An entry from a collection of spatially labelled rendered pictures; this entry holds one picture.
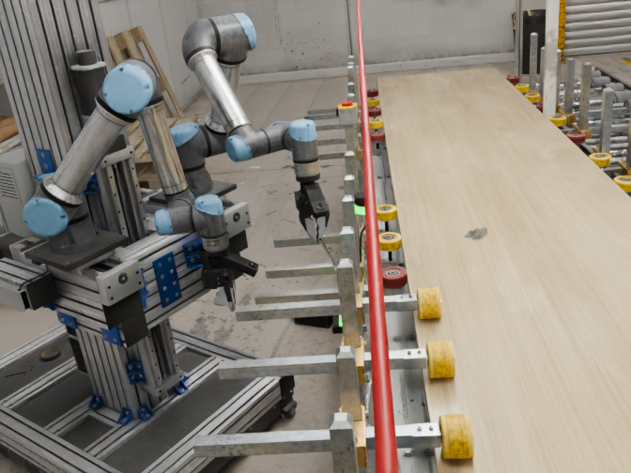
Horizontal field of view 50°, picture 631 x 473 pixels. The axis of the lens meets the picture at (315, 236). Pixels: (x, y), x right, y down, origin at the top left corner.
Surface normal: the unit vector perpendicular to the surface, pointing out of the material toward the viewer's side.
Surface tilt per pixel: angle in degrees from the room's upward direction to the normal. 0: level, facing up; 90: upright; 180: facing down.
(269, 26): 90
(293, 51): 90
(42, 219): 95
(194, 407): 0
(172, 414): 0
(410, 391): 0
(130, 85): 85
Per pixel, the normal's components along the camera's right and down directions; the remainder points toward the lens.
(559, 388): -0.11, -0.91
